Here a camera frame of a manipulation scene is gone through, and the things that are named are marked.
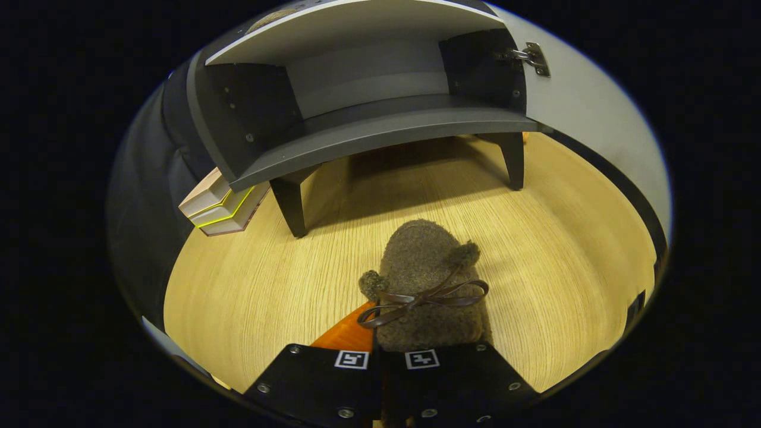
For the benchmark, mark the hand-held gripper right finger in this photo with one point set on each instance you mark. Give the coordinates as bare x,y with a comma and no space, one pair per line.
458,380

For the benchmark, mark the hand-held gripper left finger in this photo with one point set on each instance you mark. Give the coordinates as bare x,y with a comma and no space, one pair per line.
309,380

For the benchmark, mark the metal door hinge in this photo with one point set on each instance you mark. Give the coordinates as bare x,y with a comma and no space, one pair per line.
535,56

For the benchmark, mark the grey shoe cabinet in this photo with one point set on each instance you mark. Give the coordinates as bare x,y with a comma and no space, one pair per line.
368,128

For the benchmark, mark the black backdrop cloth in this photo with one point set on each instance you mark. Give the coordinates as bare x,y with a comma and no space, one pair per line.
142,208

